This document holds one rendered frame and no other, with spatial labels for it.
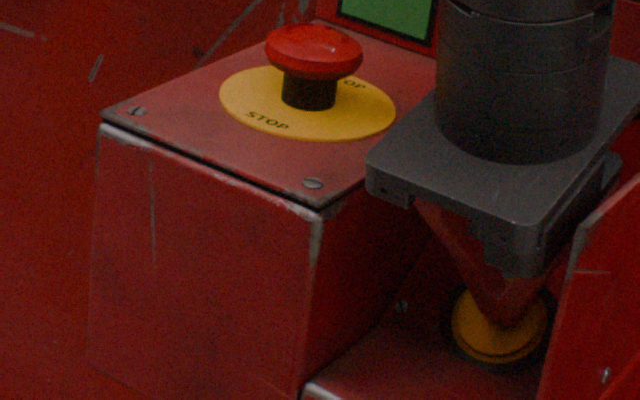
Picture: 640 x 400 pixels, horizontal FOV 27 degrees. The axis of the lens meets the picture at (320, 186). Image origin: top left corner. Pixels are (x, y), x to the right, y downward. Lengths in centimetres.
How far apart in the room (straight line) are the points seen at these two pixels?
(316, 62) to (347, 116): 3
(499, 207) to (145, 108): 16
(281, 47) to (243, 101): 3
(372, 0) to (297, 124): 11
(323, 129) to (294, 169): 4
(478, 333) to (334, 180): 9
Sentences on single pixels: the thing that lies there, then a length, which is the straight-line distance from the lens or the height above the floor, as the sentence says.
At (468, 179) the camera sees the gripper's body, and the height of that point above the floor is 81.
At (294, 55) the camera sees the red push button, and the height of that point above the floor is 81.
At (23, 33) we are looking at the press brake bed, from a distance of 84.
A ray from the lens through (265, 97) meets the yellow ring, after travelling 54.
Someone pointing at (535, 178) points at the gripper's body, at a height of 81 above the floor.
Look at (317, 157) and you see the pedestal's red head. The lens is 50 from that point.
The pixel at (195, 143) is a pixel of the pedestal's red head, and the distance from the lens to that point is 50.
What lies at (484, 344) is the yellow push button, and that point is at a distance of 53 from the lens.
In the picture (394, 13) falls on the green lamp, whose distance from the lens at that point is 61.
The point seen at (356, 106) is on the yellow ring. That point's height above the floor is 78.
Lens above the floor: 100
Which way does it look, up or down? 27 degrees down
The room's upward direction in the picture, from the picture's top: 8 degrees clockwise
